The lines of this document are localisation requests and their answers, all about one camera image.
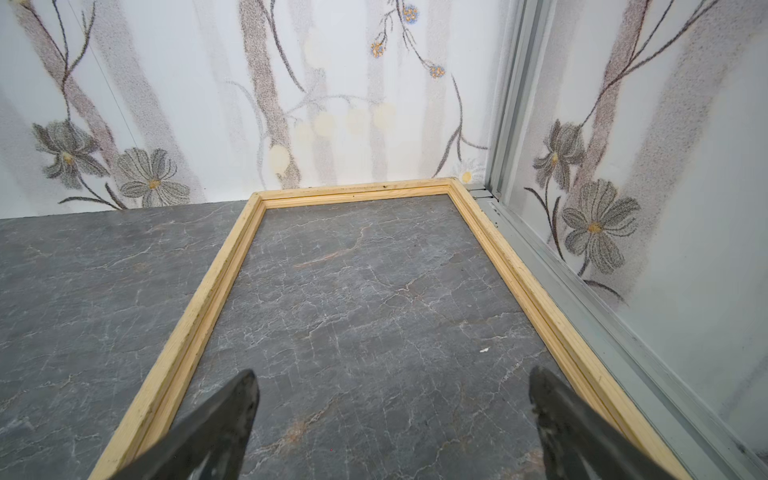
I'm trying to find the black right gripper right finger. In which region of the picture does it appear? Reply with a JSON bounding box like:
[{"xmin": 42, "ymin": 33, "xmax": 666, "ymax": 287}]
[{"xmin": 529, "ymin": 366, "xmax": 672, "ymax": 479}]

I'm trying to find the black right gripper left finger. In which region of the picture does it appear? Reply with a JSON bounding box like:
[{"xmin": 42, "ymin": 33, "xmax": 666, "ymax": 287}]
[{"xmin": 113, "ymin": 369, "xmax": 260, "ymax": 479}]

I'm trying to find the light wooden picture frame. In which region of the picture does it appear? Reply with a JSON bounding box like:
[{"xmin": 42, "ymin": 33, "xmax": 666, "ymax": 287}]
[{"xmin": 90, "ymin": 178, "xmax": 690, "ymax": 479}]

